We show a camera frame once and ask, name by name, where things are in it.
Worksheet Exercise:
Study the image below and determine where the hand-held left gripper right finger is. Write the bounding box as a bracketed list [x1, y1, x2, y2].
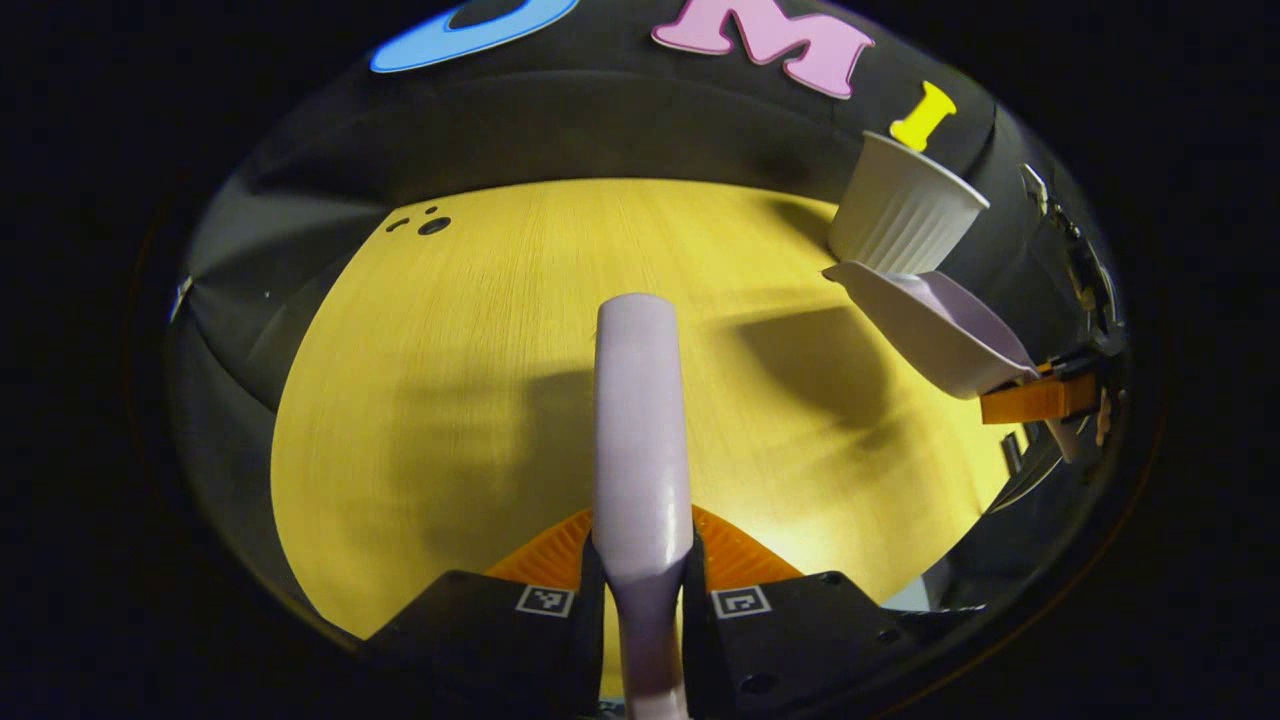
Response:
[683, 505, 966, 720]

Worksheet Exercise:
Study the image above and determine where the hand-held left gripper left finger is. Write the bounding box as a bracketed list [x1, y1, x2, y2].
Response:
[362, 508, 607, 720]

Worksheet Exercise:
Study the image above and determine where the pink dustpan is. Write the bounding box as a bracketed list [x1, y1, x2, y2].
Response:
[822, 260, 1113, 464]

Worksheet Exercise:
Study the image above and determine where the white ribbed garbage bin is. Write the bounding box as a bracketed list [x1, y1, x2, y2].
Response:
[827, 130, 992, 277]

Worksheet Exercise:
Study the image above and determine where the small pink broom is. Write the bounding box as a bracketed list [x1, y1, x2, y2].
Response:
[592, 292, 697, 720]

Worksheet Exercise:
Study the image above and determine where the black backdrop cloth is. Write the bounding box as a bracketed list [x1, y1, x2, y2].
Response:
[165, 0, 1121, 641]

